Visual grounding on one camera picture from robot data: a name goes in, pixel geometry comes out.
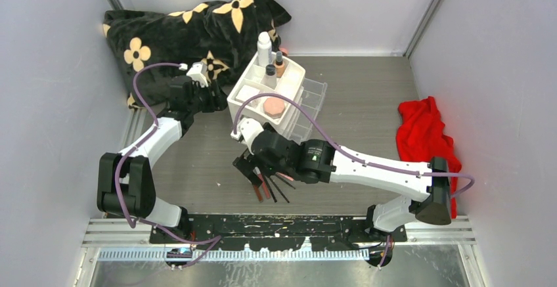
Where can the red lip gloss tube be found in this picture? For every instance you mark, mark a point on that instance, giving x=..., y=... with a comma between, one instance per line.
x=263, y=185

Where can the pink makeup pencil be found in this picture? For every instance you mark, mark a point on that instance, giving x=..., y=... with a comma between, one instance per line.
x=284, y=177

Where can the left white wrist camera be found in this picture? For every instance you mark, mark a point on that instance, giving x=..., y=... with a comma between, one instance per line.
x=198, y=72

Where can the small cream box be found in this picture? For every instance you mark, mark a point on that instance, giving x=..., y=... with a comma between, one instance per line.
x=246, y=92

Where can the dark red lip gloss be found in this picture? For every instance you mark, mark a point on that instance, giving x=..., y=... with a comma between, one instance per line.
x=258, y=193

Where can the white spray bottle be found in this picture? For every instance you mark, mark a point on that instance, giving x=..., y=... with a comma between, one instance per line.
x=264, y=49

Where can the red cloth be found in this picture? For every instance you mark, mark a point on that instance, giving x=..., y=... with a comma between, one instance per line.
x=421, y=137

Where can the white plastic drawer organizer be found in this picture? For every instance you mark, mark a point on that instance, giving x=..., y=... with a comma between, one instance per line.
x=289, y=86

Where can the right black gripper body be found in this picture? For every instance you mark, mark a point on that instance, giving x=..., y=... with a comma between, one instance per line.
x=273, y=168

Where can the black cap clear bottle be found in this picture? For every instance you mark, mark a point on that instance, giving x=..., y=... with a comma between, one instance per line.
x=270, y=77

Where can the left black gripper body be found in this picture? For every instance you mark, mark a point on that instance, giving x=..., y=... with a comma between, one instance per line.
x=203, y=100

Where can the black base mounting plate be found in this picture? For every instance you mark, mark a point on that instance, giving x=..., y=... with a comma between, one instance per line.
x=279, y=232

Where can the beige foundation bottle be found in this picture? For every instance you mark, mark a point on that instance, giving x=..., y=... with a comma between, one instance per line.
x=279, y=64

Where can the clear top drawer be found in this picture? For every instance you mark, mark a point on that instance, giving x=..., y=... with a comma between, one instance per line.
x=311, y=100

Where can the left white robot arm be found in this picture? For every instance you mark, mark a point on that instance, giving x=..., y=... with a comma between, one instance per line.
x=126, y=184

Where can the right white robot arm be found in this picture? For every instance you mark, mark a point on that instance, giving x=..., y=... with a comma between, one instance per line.
x=424, y=192

